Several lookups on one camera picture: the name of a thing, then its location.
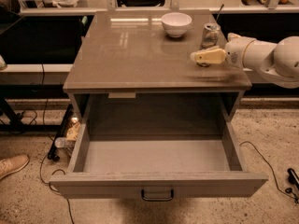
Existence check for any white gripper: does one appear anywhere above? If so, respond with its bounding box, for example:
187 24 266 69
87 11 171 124
191 33 255 67

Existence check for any silver redbull can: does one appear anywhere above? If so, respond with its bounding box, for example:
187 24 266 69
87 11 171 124
196 22 221 68

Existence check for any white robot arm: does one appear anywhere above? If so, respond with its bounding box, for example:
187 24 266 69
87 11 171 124
190 33 299 89

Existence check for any grey drawer cabinet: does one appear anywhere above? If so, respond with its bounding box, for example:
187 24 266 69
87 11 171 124
64 9 251 113

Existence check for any open grey top drawer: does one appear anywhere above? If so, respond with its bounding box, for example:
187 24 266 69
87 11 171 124
50 93 267 200

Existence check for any white ceramic bowl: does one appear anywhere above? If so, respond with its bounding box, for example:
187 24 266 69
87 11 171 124
161 12 192 37

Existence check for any black power plug device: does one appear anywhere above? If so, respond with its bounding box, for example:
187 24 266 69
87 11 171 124
287 168 299 189

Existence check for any crumpled yellow snack bag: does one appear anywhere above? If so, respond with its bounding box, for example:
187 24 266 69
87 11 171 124
66 122 80 141

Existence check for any tan shoe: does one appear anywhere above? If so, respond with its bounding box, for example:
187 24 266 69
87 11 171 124
0 154 30 180

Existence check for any black floor cable right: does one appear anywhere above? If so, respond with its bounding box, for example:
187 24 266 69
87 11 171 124
239 140 299 203

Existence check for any black floor cable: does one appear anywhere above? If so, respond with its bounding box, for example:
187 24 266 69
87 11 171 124
239 140 299 203
18 63 76 224

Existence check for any black drawer handle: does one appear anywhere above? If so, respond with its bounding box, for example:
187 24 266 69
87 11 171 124
140 189 175 202

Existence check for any black floor cable left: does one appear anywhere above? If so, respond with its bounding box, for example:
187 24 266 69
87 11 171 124
18 63 76 224

